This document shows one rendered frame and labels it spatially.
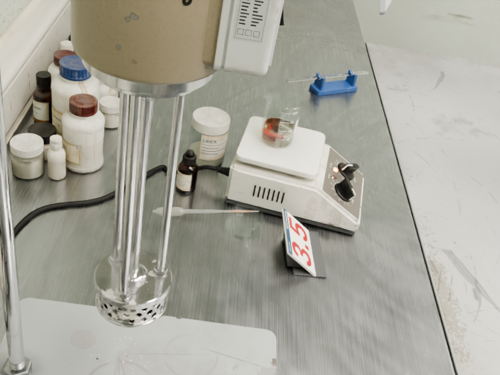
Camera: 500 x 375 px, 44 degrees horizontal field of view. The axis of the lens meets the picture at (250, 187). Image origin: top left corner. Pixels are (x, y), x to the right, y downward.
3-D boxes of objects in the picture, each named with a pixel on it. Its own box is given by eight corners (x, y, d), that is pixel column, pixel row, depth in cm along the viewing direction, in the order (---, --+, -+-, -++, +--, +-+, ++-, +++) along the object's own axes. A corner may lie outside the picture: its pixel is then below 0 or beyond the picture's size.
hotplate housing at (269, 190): (360, 187, 102) (373, 147, 97) (355, 239, 91) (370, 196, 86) (228, 154, 103) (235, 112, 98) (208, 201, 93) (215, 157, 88)
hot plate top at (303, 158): (324, 138, 97) (326, 132, 96) (316, 181, 87) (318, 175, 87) (250, 119, 98) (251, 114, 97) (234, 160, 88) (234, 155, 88)
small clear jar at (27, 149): (51, 169, 92) (50, 139, 89) (31, 184, 89) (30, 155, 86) (25, 158, 93) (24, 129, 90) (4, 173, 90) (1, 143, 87)
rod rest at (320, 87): (347, 83, 131) (352, 68, 129) (357, 91, 129) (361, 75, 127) (308, 88, 126) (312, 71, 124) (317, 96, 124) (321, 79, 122)
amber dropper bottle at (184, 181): (186, 179, 96) (191, 141, 92) (199, 190, 94) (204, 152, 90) (171, 186, 94) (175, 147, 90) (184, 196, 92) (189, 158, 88)
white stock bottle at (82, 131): (100, 149, 98) (101, 88, 92) (106, 172, 94) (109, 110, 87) (59, 152, 96) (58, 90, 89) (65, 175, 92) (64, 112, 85)
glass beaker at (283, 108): (289, 132, 95) (300, 85, 91) (297, 153, 91) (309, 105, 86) (251, 131, 94) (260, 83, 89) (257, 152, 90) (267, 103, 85)
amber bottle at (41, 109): (47, 114, 104) (45, 66, 98) (61, 123, 102) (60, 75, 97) (29, 121, 101) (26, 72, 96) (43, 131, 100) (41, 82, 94)
